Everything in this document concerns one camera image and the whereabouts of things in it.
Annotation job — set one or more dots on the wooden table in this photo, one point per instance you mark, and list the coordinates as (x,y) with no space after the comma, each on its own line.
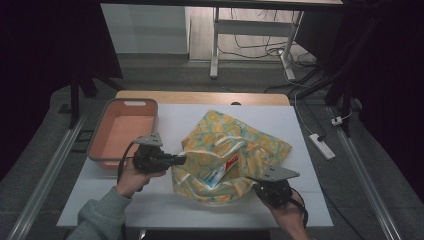
(200,97)

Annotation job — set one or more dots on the person's right hand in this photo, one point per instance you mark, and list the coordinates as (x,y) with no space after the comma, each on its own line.
(286,211)

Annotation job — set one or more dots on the person's left hand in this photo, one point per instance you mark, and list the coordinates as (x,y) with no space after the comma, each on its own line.
(133,181)

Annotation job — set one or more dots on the white metal desk frame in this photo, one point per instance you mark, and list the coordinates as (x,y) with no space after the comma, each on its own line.
(253,27)

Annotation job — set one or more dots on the pink plastic basket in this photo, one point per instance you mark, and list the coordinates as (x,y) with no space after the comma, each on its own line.
(123,133)

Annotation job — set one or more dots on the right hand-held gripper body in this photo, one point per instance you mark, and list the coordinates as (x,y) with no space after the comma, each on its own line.
(275,188)

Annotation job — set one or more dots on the orange slice print cloth bag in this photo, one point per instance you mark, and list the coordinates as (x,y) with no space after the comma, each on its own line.
(233,140)

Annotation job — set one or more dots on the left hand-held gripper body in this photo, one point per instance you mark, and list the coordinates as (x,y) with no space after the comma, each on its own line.
(150,159)

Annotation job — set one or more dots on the toothpaste tube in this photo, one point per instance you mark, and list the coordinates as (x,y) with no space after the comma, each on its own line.
(216,175)

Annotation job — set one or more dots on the white plug adapter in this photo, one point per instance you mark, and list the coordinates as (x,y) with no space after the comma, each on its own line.
(336,120)

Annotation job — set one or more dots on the white wall panel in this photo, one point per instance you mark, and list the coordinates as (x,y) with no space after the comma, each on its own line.
(143,28)

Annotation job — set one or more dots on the black curtain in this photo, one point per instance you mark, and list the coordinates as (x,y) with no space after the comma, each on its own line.
(40,66)
(390,83)

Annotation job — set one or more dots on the white power strip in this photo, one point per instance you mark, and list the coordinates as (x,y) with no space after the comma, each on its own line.
(322,146)

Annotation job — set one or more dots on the aluminium floor rail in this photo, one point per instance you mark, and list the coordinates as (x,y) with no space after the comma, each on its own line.
(43,183)
(366,180)

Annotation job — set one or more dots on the black metal stand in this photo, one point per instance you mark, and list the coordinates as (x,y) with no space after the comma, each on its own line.
(345,110)
(75,100)

